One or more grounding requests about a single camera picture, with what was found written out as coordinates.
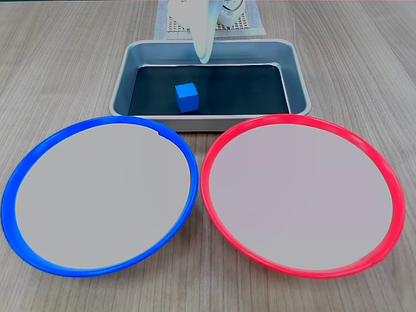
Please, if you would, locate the blue cube block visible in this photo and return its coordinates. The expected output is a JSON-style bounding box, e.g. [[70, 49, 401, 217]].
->
[[174, 82, 200, 114]]

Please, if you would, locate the silver metal tray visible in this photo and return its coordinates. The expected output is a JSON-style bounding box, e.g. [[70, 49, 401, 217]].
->
[[109, 38, 312, 133]]

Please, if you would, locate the black tray liner mat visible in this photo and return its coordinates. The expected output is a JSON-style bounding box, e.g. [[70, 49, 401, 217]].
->
[[127, 64, 292, 116]]

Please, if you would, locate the red-rimmed white dish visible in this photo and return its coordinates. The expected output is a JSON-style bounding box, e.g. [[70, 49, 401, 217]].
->
[[200, 113, 406, 280]]

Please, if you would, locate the translucent white sheet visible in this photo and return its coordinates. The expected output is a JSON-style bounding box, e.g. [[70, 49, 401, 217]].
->
[[152, 0, 267, 42]]

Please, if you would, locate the blue-rimmed white dish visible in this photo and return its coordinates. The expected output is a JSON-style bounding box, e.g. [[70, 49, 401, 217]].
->
[[0, 115, 200, 278]]

